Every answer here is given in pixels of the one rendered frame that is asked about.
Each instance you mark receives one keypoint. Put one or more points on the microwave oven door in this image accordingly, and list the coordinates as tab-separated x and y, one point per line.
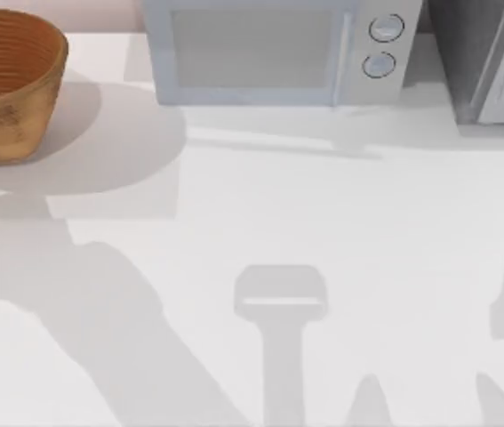
251	49

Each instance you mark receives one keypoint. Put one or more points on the round microwave knob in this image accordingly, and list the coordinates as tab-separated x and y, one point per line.
386	27
379	65

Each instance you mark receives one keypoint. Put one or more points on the pale microwave oven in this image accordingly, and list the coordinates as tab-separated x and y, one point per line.
405	53

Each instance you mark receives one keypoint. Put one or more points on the brown woven basket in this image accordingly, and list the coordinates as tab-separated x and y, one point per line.
7	124

